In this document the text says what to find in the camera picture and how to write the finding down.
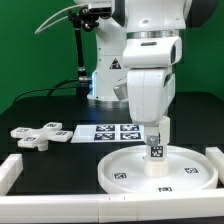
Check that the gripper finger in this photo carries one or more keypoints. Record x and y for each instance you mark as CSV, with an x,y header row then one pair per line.
x,y
152,136

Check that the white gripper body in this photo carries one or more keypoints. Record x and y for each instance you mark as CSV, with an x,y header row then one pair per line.
x,y
150,92

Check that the white round table top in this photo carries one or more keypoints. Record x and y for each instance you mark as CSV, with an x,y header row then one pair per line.
x,y
131,170

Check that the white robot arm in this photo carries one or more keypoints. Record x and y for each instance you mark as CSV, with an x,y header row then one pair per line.
x,y
120,20

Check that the white marker tag sheet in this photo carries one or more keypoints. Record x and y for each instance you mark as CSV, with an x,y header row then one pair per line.
x,y
108,133

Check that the white right fence bar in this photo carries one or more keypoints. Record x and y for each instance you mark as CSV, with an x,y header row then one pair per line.
x,y
216,157

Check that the white cross table base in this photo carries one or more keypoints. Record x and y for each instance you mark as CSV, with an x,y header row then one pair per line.
x,y
31,138

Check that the white left fence bar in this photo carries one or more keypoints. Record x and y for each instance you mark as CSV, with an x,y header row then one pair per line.
x,y
10,170

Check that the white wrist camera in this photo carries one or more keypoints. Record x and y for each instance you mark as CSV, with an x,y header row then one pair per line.
x,y
152,52

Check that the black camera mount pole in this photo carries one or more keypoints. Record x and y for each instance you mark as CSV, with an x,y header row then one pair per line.
x,y
81,46

